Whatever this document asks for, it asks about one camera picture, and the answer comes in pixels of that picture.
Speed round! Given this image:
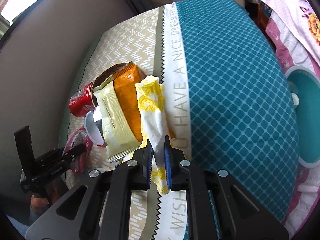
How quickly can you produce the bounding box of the white plastic cup lid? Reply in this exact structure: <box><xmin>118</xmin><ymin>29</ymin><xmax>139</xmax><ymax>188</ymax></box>
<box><xmin>84</xmin><ymin>111</ymin><xmax>107</xmax><ymax>147</ymax></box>

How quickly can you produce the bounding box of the orange cream snack bag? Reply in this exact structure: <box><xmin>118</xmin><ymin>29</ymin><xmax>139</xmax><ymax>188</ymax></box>
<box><xmin>94</xmin><ymin>72</ymin><xmax>143</xmax><ymax>162</ymax></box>

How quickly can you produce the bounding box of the yellow white plastic bag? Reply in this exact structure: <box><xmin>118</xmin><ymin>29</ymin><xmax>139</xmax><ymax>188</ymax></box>
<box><xmin>135</xmin><ymin>76</ymin><xmax>170</xmax><ymax>194</ymax></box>

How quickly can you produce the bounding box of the red soda can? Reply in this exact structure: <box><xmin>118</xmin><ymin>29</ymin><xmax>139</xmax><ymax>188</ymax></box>
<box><xmin>69</xmin><ymin>82</ymin><xmax>96</xmax><ymax>118</ymax></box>

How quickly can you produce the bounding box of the brown paper bowl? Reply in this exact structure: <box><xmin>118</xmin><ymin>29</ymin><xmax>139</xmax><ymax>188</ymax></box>
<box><xmin>91</xmin><ymin>62</ymin><xmax>146</xmax><ymax>109</ymax></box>

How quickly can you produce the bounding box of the pink snack wrapper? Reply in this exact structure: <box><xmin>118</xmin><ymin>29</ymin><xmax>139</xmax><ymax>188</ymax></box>
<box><xmin>63</xmin><ymin>126</ymin><xmax>93</xmax><ymax>174</ymax></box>

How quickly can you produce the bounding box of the teal round trash bin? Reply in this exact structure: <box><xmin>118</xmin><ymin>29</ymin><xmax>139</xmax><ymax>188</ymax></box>
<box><xmin>285</xmin><ymin>66</ymin><xmax>319</xmax><ymax>168</ymax></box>

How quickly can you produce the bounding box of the person's left hand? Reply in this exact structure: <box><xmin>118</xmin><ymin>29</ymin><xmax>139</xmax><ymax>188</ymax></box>
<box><xmin>30</xmin><ymin>194</ymin><xmax>49</xmax><ymax>215</ymax></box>

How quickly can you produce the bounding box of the patterned bed mattress cover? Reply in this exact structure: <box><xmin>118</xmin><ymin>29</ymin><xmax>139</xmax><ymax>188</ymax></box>
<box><xmin>58</xmin><ymin>0</ymin><xmax>301</xmax><ymax>240</ymax></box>

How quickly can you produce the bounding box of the floral pink quilt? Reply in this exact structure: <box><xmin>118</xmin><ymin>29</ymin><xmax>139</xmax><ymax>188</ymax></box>
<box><xmin>260</xmin><ymin>0</ymin><xmax>319</xmax><ymax>236</ymax></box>

